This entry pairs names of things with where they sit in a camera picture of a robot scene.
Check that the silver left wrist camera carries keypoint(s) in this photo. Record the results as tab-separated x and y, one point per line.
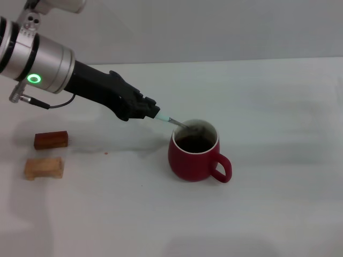
53	4

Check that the dark coffee liquid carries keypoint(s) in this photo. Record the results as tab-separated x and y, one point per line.
197	143

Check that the dark reddish wooden block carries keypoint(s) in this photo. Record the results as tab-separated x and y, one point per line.
51	139

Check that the light wooden block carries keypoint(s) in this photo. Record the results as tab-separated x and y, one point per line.
44	168

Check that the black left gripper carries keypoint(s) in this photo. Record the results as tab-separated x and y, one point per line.
101	85

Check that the red ceramic mug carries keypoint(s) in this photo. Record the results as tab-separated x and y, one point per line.
190	168

